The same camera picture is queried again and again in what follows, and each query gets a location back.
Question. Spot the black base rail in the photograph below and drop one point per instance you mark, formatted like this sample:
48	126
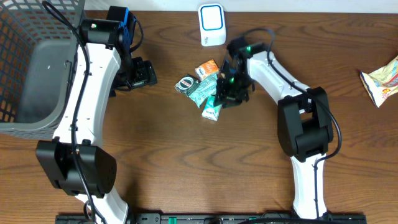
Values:
271	217

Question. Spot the teal snack packet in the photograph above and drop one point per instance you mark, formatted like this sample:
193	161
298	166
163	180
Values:
205	88

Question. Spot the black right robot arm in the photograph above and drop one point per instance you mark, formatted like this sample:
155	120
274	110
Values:
304	125

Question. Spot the green Zam-Buk tin box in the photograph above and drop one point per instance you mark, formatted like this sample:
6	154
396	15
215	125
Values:
187	85

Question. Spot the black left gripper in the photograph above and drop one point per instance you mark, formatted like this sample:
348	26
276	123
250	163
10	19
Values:
143	78

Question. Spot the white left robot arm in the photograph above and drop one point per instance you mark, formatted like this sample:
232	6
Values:
74	159

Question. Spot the white barcode scanner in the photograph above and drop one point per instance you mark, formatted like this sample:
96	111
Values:
212	24

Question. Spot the orange white small box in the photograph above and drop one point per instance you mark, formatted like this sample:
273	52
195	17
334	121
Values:
206	69

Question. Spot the black plastic mesh basket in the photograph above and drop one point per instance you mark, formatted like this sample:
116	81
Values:
38	57

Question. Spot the small teal tissue packet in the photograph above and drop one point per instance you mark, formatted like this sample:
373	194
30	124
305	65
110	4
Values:
211	111

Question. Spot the yellow white snack bag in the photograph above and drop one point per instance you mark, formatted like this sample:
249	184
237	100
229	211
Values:
381	83

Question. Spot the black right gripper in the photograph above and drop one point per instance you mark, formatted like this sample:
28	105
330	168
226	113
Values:
222	95

